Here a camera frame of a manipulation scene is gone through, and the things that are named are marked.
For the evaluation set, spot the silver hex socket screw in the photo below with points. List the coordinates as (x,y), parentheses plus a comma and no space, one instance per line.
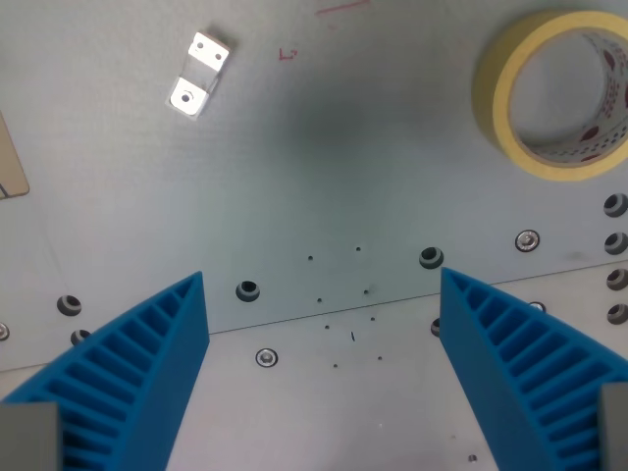
(266,357)
(527,240)
(538,307)
(2,331)

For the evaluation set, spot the silver metal bracket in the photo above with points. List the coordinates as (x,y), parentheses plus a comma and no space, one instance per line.
(198,73)

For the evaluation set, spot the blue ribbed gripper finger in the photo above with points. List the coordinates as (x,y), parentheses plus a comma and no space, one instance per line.
(122,373)
(520,363)

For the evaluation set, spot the tan wooden board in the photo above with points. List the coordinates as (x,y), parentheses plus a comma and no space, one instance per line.
(9,162)

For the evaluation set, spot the yellow masking tape roll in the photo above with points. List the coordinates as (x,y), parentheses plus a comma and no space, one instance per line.
(500,93)

